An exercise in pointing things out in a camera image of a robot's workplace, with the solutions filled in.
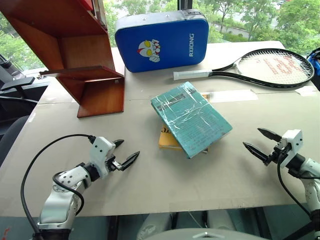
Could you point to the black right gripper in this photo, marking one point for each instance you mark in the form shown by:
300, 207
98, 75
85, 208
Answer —
276, 152

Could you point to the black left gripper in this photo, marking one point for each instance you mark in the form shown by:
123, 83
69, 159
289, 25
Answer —
113, 165

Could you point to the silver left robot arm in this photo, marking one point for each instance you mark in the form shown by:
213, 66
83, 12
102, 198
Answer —
60, 200

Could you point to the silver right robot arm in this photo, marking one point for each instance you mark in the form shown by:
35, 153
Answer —
312, 190

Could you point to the yellow book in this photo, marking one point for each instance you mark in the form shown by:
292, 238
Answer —
166, 140

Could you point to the teal taped book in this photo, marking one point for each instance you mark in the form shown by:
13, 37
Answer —
190, 117

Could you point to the brown wooden shelf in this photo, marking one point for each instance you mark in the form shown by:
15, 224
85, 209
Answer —
82, 50

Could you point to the short white tape piece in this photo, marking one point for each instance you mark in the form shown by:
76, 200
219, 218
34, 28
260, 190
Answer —
306, 91

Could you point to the white rounded shape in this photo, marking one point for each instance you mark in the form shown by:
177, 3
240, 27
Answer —
220, 220
152, 226

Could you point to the blue bag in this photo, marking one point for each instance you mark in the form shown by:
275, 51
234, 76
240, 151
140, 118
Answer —
315, 62

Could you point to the black tennis racket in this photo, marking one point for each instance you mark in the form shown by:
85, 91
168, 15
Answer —
190, 74

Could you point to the grey rounded shape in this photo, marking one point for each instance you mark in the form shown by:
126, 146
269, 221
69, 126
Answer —
207, 235

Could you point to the black office chair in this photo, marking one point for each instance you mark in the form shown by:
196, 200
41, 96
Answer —
12, 135

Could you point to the blue padded kick shield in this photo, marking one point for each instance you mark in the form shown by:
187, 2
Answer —
162, 35

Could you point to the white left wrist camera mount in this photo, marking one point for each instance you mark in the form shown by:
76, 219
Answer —
100, 150

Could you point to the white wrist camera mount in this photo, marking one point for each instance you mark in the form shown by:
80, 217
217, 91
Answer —
293, 145
100, 150

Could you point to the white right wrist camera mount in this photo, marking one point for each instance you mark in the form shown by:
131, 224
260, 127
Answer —
293, 145

